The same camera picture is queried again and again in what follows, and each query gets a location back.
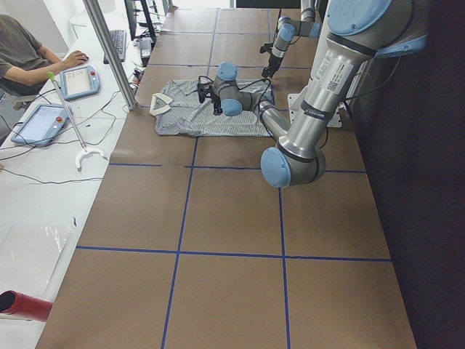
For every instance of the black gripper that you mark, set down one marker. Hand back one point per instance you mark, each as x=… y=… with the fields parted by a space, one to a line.
x=216 y=102
x=272 y=62

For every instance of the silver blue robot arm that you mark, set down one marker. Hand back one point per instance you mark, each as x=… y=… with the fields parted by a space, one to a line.
x=351 y=33
x=288 y=32

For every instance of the person's hand on mouse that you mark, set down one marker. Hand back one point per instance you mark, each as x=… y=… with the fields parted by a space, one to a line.
x=74 y=59

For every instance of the black box with label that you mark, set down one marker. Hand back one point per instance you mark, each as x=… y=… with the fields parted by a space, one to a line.
x=145 y=49

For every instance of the black keyboard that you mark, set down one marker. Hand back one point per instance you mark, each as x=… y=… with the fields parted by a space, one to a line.
x=118 y=39

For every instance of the white hook reaching stick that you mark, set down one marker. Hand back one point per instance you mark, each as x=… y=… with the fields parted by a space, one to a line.
x=86 y=150

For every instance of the upper blue teach pendant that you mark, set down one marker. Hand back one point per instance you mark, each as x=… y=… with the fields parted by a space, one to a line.
x=78 y=82

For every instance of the blue teach pendant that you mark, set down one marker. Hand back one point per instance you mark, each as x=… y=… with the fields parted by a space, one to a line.
x=42 y=126
x=78 y=82

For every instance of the blue tape grid lines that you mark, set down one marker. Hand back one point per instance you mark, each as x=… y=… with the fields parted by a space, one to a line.
x=190 y=248

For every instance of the lower blue teach pendant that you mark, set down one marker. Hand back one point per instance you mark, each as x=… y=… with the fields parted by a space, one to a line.
x=42 y=126

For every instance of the seated person in grey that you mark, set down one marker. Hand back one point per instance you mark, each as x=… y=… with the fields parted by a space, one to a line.
x=25 y=61

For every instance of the clear plastic sheet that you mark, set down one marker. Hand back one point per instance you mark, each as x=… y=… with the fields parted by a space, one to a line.
x=30 y=255

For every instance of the red cylinder tube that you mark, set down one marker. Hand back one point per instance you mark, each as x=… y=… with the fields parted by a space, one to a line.
x=25 y=306

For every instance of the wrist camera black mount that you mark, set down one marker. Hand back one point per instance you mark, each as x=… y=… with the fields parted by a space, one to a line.
x=204 y=88

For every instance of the aluminium frame post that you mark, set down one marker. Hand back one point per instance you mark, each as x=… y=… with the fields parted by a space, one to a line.
x=103 y=34

